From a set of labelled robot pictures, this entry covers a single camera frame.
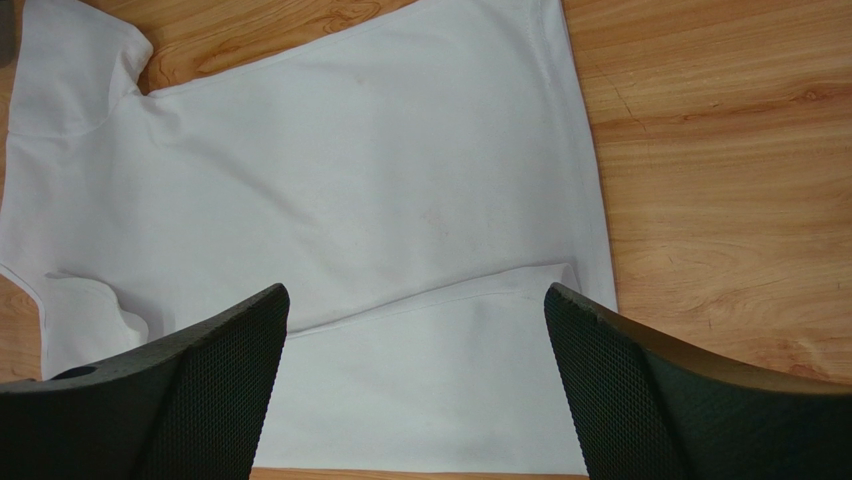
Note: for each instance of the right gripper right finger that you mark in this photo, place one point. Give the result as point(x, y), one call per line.
point(646, 405)

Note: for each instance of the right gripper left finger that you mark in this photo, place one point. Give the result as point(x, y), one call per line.
point(190, 405)

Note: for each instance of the white t-shirt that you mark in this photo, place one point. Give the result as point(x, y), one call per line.
point(416, 182)

